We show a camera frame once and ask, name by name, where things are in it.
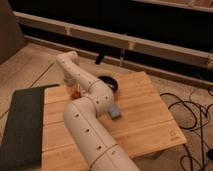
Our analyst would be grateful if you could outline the orange red pepper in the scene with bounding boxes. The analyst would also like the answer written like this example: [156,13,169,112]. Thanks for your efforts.
[71,90,81,99]

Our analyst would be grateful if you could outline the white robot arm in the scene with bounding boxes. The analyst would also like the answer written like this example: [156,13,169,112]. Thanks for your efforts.
[56,51,140,171]

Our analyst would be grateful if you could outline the dark round bowl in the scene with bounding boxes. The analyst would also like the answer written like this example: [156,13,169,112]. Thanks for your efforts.
[99,76,118,92]

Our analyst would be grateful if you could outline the blue grey sponge block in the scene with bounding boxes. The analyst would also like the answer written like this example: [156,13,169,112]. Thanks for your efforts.
[108,104,121,119]

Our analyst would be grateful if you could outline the black table clamp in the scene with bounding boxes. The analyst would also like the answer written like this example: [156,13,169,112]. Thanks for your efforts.
[95,49,105,65]

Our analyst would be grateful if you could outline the dark grey mat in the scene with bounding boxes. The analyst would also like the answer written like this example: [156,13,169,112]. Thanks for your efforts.
[0,84,55,171]

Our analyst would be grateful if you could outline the wooden rail shelf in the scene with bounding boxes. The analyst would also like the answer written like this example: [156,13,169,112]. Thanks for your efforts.
[14,12,213,69]

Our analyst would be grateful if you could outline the black cables on floor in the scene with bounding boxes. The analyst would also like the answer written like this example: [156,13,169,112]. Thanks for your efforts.
[160,84,213,171]

